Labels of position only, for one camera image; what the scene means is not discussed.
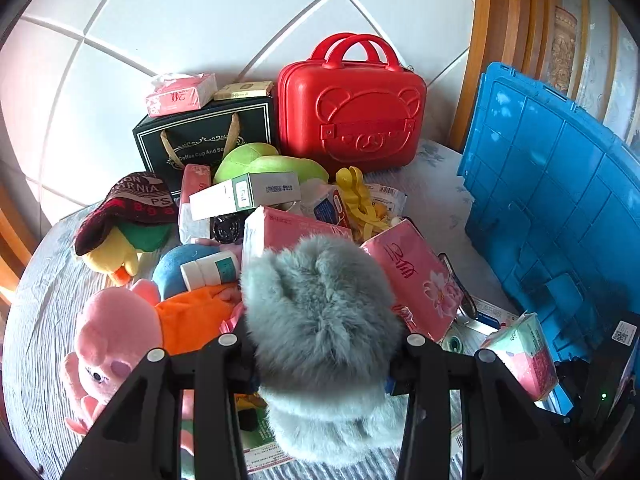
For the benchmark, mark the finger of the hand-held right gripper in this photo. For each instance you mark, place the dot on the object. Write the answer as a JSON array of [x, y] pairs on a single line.
[[570, 380]]

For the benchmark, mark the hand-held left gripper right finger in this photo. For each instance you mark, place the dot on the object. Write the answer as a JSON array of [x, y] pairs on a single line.
[[400, 375]]

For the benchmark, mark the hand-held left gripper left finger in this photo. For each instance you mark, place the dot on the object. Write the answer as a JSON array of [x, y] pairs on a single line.
[[235, 360]]

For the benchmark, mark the pink teal tissue pack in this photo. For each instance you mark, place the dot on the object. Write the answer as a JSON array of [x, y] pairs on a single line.
[[520, 355]]

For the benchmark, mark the grey plush rabbit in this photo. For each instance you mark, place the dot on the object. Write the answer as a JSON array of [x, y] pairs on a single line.
[[320, 320]]

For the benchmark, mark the blue plastic crate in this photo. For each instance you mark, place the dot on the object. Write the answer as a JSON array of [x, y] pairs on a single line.
[[550, 185]]

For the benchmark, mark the orange plush toy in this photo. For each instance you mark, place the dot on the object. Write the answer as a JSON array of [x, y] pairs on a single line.
[[195, 315]]

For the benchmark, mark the green colourful snack bag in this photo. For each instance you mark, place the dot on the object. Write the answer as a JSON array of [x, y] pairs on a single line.
[[255, 420]]

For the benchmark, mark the white bottle green label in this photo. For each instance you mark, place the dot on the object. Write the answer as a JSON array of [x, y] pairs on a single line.
[[210, 270]]

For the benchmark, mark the large pink flowered tissue pack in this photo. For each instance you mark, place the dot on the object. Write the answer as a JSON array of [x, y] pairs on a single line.
[[420, 280]]

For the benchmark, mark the white blue flat box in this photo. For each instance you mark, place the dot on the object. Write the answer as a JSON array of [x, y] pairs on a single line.
[[492, 315]]

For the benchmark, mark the black sunglasses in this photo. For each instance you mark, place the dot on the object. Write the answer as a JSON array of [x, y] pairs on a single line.
[[457, 285]]

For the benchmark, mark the blue round plush toy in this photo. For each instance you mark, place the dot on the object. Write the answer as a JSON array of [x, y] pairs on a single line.
[[170, 270]]

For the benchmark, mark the pink plush pig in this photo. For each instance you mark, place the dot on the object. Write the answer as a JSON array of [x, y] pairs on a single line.
[[110, 340]]

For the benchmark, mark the yellow green plush duck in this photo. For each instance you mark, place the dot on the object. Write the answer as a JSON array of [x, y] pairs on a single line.
[[115, 250]]

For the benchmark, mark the white grey medicine box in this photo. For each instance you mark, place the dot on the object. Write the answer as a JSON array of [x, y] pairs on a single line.
[[240, 195]]

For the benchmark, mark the red pink packet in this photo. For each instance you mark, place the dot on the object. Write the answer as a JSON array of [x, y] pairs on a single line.
[[192, 200]]

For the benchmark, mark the clear plastic packet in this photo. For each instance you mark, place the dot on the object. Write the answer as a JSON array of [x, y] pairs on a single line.
[[390, 197]]

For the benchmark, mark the blue red snack packet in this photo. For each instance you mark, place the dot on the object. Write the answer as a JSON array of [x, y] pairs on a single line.
[[330, 207]]

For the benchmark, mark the yellow plastic toy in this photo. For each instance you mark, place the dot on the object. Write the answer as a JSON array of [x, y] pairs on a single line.
[[357, 195]]

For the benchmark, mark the dark red knit hat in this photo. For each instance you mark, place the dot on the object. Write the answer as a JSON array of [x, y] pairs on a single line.
[[130, 205]]

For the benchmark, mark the lime green plush toy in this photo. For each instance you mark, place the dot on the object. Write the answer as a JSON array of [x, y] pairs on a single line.
[[270, 160]]

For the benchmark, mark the dark green gift bag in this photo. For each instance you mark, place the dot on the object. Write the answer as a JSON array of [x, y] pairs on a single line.
[[200, 135]]

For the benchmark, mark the red bear suitcase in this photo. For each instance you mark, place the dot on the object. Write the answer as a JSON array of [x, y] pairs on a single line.
[[350, 110]]

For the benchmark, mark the gold flat box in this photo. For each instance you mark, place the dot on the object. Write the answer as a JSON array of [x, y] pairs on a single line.
[[245, 90]]

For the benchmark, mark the small pink tissue pack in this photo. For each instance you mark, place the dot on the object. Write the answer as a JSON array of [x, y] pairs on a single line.
[[180, 95]]

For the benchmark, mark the wooden frame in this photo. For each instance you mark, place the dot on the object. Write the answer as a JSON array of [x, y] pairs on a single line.
[[15, 250], [500, 35]]

